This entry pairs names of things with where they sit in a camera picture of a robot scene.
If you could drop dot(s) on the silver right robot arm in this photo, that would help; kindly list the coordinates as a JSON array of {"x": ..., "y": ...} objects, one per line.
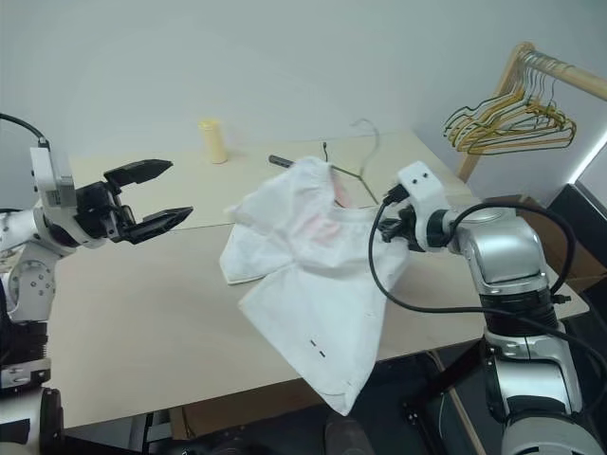
[{"x": 512, "y": 256}]

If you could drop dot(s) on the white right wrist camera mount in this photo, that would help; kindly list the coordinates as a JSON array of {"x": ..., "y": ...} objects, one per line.
[{"x": 422, "y": 187}]

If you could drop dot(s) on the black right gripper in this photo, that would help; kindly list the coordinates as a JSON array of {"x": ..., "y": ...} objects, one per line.
[{"x": 400, "y": 230}]

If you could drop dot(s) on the bunch of hangers on rack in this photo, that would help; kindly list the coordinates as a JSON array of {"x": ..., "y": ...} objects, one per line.
[{"x": 545, "y": 124}]

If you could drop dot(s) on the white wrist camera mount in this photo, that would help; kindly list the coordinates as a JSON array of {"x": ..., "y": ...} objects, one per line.
[
  {"x": 422, "y": 187},
  {"x": 49, "y": 182}
]

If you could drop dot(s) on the black marker pen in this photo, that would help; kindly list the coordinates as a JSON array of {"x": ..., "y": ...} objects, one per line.
[{"x": 281, "y": 161}]

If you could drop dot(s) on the white t-shirt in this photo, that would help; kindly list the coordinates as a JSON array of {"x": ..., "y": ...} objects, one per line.
[{"x": 308, "y": 284}]

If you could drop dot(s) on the black table leg frame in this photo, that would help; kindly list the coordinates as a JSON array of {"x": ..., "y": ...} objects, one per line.
[{"x": 446, "y": 379}]

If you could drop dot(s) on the wooden clothes rack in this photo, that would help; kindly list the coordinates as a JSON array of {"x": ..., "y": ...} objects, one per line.
[{"x": 581, "y": 77}]

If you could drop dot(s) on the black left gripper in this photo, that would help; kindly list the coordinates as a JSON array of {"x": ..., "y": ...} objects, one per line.
[{"x": 97, "y": 215}]

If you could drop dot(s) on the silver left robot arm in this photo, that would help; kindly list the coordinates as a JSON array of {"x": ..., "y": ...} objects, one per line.
[{"x": 33, "y": 279}]

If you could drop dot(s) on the pale yellow cylindrical container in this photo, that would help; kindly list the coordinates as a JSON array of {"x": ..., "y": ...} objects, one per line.
[{"x": 214, "y": 144}]

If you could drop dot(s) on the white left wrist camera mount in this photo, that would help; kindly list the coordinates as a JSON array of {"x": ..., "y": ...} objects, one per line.
[{"x": 49, "y": 182}]

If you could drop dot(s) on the black flat panel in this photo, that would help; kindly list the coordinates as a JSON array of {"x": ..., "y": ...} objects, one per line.
[{"x": 596, "y": 213}]

